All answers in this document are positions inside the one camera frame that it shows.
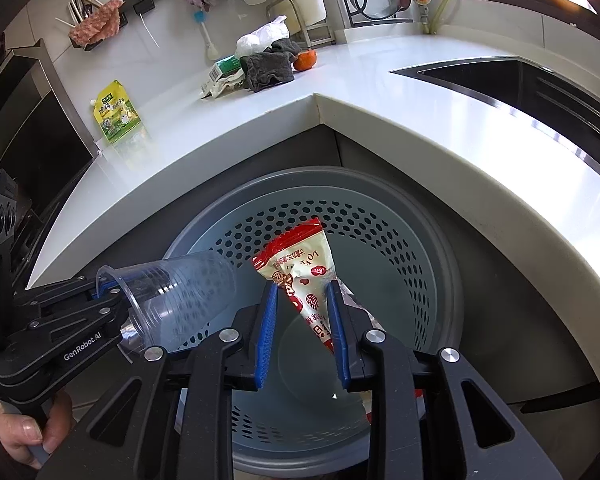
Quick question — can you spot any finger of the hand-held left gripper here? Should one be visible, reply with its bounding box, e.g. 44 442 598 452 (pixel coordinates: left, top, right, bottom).
26 299 129 334
14 275 125 312

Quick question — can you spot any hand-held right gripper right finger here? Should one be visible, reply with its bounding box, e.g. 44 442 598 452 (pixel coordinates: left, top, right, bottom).
325 280 563 480

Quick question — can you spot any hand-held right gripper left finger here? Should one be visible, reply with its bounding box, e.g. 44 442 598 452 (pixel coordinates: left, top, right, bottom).
35 280 281 480

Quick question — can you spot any red white snack packet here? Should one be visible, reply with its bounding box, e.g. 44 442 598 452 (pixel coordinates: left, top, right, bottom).
251 217 387 361

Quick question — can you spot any clear plastic cup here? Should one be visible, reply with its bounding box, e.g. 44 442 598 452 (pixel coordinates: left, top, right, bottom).
96 251 238 361

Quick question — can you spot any grey perforated bin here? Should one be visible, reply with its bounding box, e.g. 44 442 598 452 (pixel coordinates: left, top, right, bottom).
162 166 466 473

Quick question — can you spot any green white carton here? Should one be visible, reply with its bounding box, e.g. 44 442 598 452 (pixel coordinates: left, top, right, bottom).
200 56 246 100

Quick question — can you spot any person's left hand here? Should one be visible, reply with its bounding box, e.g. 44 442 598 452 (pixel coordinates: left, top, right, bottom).
0 389 74 471

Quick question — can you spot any yellow green spout pouch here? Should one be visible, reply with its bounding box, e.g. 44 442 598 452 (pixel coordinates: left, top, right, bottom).
90 80 145 145

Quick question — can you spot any pink dish cloth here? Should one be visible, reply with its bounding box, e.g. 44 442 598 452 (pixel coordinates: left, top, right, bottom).
69 0 126 48

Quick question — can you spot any white bottle brush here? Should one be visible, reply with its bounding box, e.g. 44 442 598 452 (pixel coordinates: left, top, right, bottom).
194 7 220 61

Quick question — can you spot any dark grey cloth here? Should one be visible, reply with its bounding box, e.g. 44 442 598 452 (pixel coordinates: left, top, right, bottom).
240 39 303 93

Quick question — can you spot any bundle of chopsticks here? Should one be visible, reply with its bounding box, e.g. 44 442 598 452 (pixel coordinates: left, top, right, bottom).
55 0 103 28

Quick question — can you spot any white plastic bag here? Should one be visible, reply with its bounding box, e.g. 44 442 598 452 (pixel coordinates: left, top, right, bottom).
235 15 291 58

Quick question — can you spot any metal board stand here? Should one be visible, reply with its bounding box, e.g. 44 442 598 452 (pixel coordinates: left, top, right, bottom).
266 0 333 51

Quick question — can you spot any black kitchen sink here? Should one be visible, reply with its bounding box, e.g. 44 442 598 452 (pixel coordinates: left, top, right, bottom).
390 57 600 181

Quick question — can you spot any yellowish gas hose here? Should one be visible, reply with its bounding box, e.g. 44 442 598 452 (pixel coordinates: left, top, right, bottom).
427 0 456 36

